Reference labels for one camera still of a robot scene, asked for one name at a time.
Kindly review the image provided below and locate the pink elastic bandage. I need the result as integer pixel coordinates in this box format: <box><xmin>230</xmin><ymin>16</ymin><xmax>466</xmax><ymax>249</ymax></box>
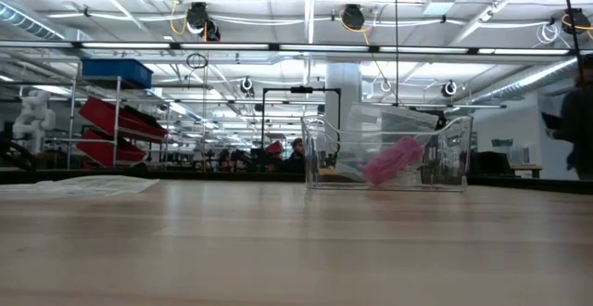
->
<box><xmin>362</xmin><ymin>135</ymin><xmax>424</xmax><ymax>187</ymax></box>

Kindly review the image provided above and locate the white pillar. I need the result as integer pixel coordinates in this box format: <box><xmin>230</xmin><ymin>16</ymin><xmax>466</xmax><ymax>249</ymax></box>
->
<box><xmin>323</xmin><ymin>62</ymin><xmax>364</xmax><ymax>131</ymax></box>

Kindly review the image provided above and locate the black table frame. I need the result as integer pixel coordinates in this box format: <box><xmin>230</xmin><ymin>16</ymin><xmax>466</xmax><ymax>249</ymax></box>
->
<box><xmin>0</xmin><ymin>168</ymin><xmax>593</xmax><ymax>196</ymax></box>

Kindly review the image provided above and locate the metal shelf rack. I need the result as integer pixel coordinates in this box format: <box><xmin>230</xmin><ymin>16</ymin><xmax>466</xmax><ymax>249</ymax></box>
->
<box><xmin>45</xmin><ymin>61</ymin><xmax>170</xmax><ymax>171</ymax></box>

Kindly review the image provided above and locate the thin black pole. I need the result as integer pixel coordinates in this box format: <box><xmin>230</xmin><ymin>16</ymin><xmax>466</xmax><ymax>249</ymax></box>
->
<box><xmin>561</xmin><ymin>0</ymin><xmax>585</xmax><ymax>87</ymax></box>

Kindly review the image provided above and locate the black ceiling cable reel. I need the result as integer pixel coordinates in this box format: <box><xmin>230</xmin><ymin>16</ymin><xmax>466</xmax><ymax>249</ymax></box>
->
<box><xmin>186</xmin><ymin>1</ymin><xmax>221</xmax><ymax>43</ymax></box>
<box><xmin>341</xmin><ymin>3</ymin><xmax>367</xmax><ymax>32</ymax></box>
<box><xmin>560</xmin><ymin>7</ymin><xmax>593</xmax><ymax>35</ymax></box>

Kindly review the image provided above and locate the hanging black cable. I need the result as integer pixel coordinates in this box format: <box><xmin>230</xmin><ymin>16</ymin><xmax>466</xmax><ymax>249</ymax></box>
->
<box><xmin>394</xmin><ymin>0</ymin><xmax>400</xmax><ymax>108</ymax></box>

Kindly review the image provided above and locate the red background object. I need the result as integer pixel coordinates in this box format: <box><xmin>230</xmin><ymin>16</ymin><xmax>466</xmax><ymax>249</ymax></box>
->
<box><xmin>263</xmin><ymin>140</ymin><xmax>284</xmax><ymax>158</ymax></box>

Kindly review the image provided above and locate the black cabinet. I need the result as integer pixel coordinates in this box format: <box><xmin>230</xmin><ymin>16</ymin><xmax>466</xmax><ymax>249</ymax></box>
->
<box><xmin>470</xmin><ymin>151</ymin><xmax>514</xmax><ymax>177</ymax></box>

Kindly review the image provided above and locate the person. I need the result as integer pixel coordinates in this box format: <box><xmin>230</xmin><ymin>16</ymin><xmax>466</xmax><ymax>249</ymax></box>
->
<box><xmin>281</xmin><ymin>137</ymin><xmax>308</xmax><ymax>174</ymax></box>
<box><xmin>545</xmin><ymin>54</ymin><xmax>593</xmax><ymax>182</ymax></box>

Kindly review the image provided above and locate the clear plastic bin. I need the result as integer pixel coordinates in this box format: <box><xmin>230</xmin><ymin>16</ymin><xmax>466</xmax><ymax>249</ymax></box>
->
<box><xmin>300</xmin><ymin>114</ymin><xmax>474</xmax><ymax>194</ymax></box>

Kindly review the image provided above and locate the wooden desk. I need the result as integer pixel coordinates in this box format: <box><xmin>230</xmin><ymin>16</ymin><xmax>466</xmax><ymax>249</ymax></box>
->
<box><xmin>511</xmin><ymin>163</ymin><xmax>543</xmax><ymax>180</ymax></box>

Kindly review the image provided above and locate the small ceiling cable reel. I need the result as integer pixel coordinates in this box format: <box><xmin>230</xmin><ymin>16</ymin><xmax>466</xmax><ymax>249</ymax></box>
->
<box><xmin>440</xmin><ymin>80</ymin><xmax>460</xmax><ymax>99</ymax></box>
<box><xmin>239</xmin><ymin>76</ymin><xmax>256</xmax><ymax>98</ymax></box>

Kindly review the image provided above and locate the blue storage bin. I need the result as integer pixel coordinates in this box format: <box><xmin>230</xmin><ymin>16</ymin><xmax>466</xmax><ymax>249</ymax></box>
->
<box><xmin>81</xmin><ymin>57</ymin><xmax>155</xmax><ymax>90</ymax></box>

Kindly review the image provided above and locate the red storage bin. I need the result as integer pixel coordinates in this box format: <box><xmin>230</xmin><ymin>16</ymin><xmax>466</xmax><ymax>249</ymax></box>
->
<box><xmin>77</xmin><ymin>96</ymin><xmax>169</xmax><ymax>141</ymax></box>
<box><xmin>75</xmin><ymin>127</ymin><xmax>148</xmax><ymax>168</ymax></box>

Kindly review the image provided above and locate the black camera stand frame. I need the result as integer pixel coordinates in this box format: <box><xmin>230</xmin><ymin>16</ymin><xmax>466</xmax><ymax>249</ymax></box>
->
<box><xmin>260</xmin><ymin>85</ymin><xmax>343</xmax><ymax>152</ymax></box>

